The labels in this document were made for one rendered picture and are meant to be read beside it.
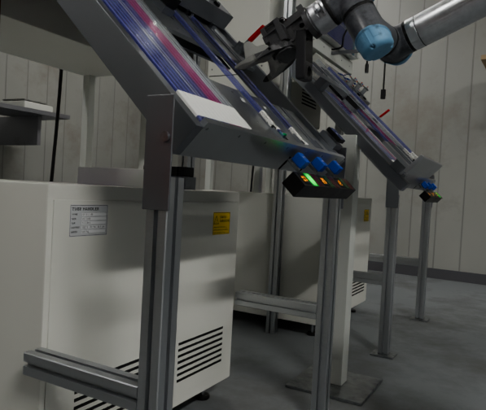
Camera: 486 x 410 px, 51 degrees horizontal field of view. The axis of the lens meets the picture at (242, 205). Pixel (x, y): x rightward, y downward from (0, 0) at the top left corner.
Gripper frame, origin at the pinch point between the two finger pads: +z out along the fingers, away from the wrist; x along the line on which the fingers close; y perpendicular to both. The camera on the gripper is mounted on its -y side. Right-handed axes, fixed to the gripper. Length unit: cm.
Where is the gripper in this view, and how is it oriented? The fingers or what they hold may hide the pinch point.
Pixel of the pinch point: (250, 78)
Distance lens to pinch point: 132.8
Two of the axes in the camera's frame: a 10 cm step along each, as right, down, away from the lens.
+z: -7.8, 4.6, 4.4
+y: -3.9, -8.9, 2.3
